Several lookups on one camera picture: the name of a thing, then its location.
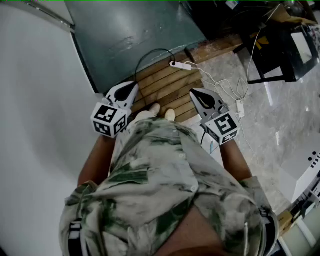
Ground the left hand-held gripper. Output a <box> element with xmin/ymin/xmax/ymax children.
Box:
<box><xmin>90</xmin><ymin>81</ymin><xmax>140</xmax><ymax>139</ymax></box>

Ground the person's right forearm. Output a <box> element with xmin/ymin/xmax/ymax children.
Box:
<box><xmin>219</xmin><ymin>139</ymin><xmax>253</xmax><ymax>181</ymax></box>

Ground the dark green platform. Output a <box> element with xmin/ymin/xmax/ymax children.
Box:
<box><xmin>64</xmin><ymin>0</ymin><xmax>209</xmax><ymax>94</ymax></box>

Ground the black metal stand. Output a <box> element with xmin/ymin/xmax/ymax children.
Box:
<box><xmin>233</xmin><ymin>22</ymin><xmax>320</xmax><ymax>85</ymax></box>

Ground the wooden slat decking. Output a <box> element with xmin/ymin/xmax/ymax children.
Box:
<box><xmin>129</xmin><ymin>37</ymin><xmax>245</xmax><ymax>124</ymax></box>

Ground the person's bare chest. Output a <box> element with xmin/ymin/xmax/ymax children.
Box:
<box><xmin>159</xmin><ymin>203</ymin><xmax>227</xmax><ymax>256</ymax></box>

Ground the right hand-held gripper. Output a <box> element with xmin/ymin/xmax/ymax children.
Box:
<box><xmin>189</xmin><ymin>87</ymin><xmax>240</xmax><ymax>146</ymax></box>

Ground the white panel with black slots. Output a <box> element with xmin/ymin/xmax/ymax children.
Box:
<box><xmin>278</xmin><ymin>146</ymin><xmax>320</xmax><ymax>204</ymax></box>

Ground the person's left forearm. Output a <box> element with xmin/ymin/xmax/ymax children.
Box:
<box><xmin>77</xmin><ymin>134</ymin><xmax>118</xmax><ymax>187</ymax></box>

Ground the green and white patterned shirt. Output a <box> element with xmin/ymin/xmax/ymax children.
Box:
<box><xmin>58</xmin><ymin>117</ymin><xmax>280</xmax><ymax>256</ymax></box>

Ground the person's right pale shoe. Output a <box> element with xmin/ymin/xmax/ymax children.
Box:
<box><xmin>164</xmin><ymin>108</ymin><xmax>177</xmax><ymax>123</ymax></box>

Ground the black harness strap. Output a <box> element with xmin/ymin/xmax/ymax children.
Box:
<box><xmin>67</xmin><ymin>219</ymin><xmax>88</xmax><ymax>256</ymax></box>
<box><xmin>258</xmin><ymin>206</ymin><xmax>279</xmax><ymax>256</ymax></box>

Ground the white power strip cable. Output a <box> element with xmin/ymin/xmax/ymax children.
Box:
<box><xmin>191</xmin><ymin>63</ymin><xmax>248</xmax><ymax>102</ymax></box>

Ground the white power strip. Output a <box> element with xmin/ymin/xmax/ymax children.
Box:
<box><xmin>169</xmin><ymin>61</ymin><xmax>193</xmax><ymax>72</ymax></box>

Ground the white power adapter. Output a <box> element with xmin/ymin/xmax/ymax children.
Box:
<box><xmin>235</xmin><ymin>99</ymin><xmax>246</xmax><ymax>118</ymax></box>

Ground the person's left pale shoe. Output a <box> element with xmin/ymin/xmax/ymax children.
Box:
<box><xmin>147</xmin><ymin>103</ymin><xmax>161</xmax><ymax>118</ymax></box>

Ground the person's pale shoe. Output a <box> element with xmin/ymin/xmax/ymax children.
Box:
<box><xmin>147</xmin><ymin>103</ymin><xmax>161</xmax><ymax>118</ymax></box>
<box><xmin>164</xmin><ymin>108</ymin><xmax>177</xmax><ymax>123</ymax></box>

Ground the black power cable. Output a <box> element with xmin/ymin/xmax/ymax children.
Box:
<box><xmin>134</xmin><ymin>48</ymin><xmax>176</xmax><ymax>101</ymax></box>

